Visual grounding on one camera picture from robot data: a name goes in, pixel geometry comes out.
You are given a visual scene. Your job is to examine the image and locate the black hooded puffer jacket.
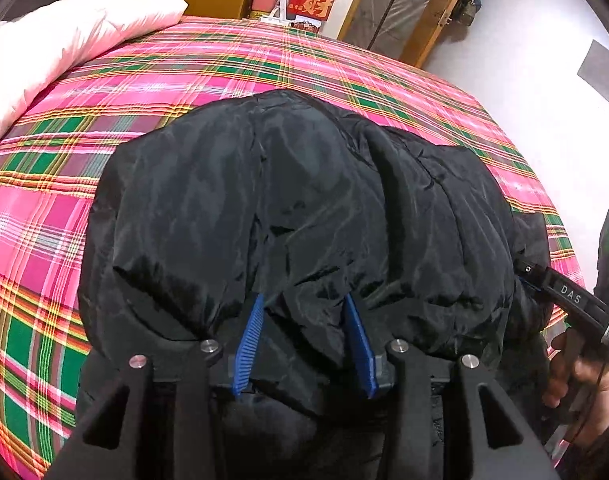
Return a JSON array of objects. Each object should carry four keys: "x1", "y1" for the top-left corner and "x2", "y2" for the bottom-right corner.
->
[{"x1": 74, "y1": 90, "x2": 553, "y2": 479}]

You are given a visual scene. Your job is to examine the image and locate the person right hand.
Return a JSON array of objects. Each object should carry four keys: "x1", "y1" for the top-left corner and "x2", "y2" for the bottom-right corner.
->
[{"x1": 542, "y1": 328, "x2": 609, "y2": 448}]

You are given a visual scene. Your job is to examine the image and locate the pink plaid bed sheet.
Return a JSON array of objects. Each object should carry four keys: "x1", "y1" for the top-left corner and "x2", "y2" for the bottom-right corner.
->
[{"x1": 0, "y1": 17, "x2": 582, "y2": 479}]

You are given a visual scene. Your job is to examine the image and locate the white bag by wardrobe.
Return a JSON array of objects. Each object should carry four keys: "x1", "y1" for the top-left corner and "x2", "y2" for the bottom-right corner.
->
[{"x1": 260, "y1": 0, "x2": 295, "y2": 27}]

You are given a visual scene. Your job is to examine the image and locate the hanging bags near door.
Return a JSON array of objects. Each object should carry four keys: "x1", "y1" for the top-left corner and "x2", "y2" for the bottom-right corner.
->
[{"x1": 452, "y1": 0, "x2": 482, "y2": 27}]

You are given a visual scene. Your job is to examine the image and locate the wooden framed door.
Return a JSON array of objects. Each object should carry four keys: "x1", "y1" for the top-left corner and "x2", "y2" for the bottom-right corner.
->
[{"x1": 338, "y1": 0, "x2": 467, "y2": 68}]

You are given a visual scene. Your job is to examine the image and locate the pink storage box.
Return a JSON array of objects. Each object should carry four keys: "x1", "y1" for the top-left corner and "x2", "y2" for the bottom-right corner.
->
[{"x1": 251, "y1": 0, "x2": 278, "y2": 13}]

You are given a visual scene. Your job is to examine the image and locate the red gift box gold character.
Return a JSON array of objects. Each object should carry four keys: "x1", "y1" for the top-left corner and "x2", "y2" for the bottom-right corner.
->
[{"x1": 287, "y1": 0, "x2": 335, "y2": 22}]

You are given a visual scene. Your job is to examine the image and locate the white folded duvet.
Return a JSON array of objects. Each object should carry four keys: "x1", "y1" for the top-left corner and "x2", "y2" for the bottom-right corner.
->
[{"x1": 0, "y1": 0, "x2": 187, "y2": 140}]

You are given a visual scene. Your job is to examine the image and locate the grey wall panel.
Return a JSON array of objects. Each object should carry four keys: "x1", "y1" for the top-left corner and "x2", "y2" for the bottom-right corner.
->
[{"x1": 577, "y1": 40, "x2": 609, "y2": 103}]

